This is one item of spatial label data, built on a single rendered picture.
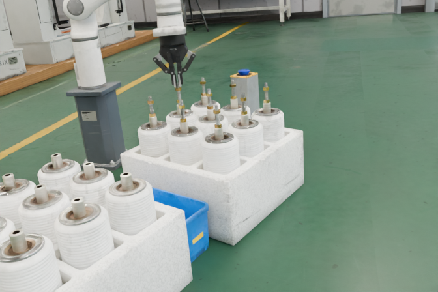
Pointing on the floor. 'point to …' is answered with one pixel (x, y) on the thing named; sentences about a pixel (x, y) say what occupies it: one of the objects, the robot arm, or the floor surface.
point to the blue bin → (198, 218)
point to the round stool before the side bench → (191, 12)
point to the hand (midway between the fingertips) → (176, 80)
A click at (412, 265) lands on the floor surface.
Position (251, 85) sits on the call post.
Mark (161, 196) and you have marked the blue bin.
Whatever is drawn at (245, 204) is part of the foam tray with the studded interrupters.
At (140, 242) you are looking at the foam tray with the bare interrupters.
